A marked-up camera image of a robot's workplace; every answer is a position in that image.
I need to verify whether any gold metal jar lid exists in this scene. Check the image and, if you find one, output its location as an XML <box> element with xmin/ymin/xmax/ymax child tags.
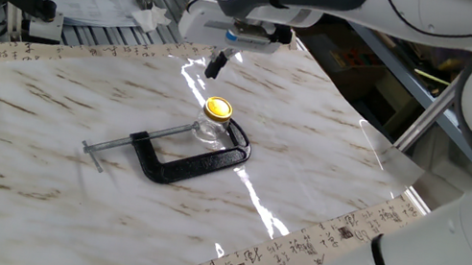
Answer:
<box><xmin>201</xmin><ymin>94</ymin><xmax>236</xmax><ymax>126</ymax></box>

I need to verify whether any small clear glass jar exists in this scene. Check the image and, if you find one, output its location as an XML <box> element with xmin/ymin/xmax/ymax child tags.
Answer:
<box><xmin>189</xmin><ymin>112</ymin><xmax>232</xmax><ymax>149</ymax></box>

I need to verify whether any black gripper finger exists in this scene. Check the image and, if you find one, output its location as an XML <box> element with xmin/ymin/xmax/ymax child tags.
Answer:
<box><xmin>204</xmin><ymin>48</ymin><xmax>224</xmax><ymax>81</ymax></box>
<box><xmin>214</xmin><ymin>48</ymin><xmax>238</xmax><ymax>83</ymax></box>

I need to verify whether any crumpled white tissue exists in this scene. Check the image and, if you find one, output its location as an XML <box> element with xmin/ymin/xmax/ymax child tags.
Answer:
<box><xmin>129</xmin><ymin>1</ymin><xmax>175</xmax><ymax>37</ymax></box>

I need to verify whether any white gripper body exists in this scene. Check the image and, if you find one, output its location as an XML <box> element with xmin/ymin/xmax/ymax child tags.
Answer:
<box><xmin>176</xmin><ymin>0</ymin><xmax>290</xmax><ymax>60</ymax></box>

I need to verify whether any grey metal shelf rail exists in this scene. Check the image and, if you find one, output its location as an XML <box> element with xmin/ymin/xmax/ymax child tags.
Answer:
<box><xmin>329</xmin><ymin>21</ymin><xmax>472</xmax><ymax>163</ymax></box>

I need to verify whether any black C-clamp with steel screw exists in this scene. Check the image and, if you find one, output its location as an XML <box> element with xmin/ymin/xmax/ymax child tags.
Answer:
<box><xmin>77</xmin><ymin>93</ymin><xmax>257</xmax><ymax>200</ymax></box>

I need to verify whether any marble pattern plastic sheet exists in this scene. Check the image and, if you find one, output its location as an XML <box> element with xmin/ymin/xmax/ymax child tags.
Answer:
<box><xmin>0</xmin><ymin>0</ymin><xmax>443</xmax><ymax>265</ymax></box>

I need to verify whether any white block with black knob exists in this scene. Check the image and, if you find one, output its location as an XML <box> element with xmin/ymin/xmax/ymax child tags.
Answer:
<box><xmin>18</xmin><ymin>0</ymin><xmax>69</xmax><ymax>47</ymax></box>

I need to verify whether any stack of printed papers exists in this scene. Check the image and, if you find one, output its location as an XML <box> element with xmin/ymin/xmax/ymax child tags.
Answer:
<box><xmin>38</xmin><ymin>0</ymin><xmax>153</xmax><ymax>39</ymax></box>

